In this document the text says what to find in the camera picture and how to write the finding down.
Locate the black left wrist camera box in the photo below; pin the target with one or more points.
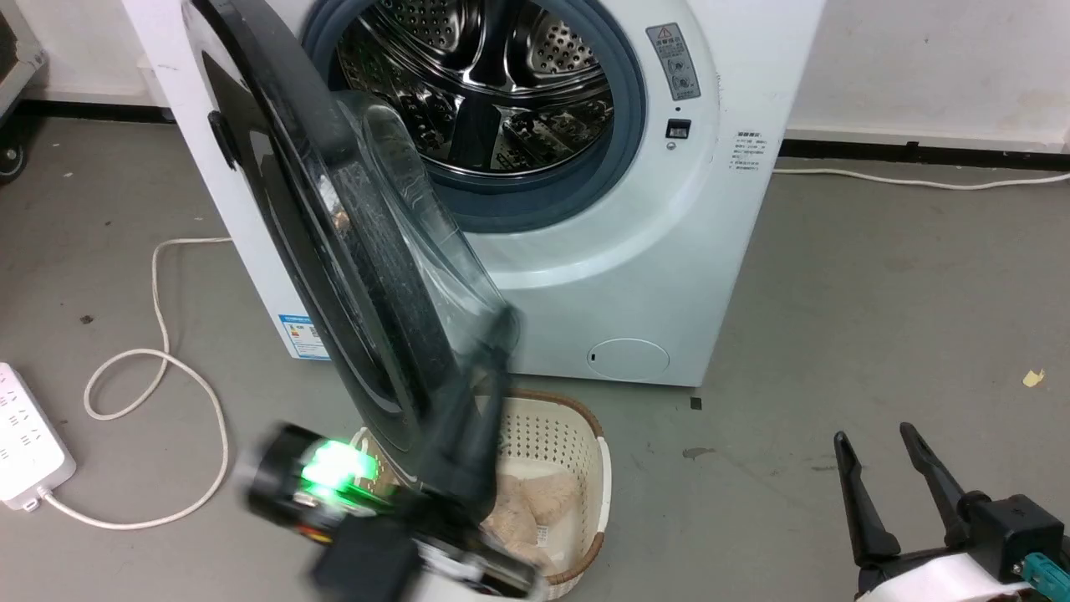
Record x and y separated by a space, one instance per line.
368 560

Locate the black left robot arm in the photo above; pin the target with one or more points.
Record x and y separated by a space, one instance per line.
272 481

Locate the grey warning sticker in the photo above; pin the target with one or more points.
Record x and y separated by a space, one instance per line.
673 60

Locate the white power strip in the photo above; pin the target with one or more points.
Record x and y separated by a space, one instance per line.
25 443

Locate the black round washing machine door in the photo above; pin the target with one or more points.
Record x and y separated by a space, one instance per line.
284 109

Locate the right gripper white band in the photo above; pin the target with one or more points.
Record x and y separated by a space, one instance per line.
945 581

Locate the round white filter cover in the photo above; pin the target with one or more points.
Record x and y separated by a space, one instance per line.
629 360

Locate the grey rubber door gasket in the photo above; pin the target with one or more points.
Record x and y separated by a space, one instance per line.
631 113

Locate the yellow paper scrap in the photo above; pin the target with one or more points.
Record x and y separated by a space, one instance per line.
1033 378

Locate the white front-load washing machine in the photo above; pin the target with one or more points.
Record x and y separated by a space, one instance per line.
635 276

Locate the blue energy label sticker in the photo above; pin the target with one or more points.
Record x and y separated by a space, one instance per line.
303 337

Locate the steel perforated washer drum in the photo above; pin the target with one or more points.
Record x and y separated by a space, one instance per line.
501 50

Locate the beige plush cloth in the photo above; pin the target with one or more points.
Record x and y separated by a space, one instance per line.
535 502

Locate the grey wheeled cart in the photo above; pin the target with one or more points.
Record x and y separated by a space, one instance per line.
18 67

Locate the black door latch socket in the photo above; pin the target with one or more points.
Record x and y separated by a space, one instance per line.
678 129

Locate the small printed text label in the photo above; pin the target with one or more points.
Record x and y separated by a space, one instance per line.
746 150

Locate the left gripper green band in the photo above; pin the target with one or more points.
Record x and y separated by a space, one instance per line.
351 472

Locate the white plastic laundry basket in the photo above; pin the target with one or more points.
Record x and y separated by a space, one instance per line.
547 435

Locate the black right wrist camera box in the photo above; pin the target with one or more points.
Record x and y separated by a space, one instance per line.
1016 535

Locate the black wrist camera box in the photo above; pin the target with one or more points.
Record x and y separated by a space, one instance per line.
368 560
1016 535

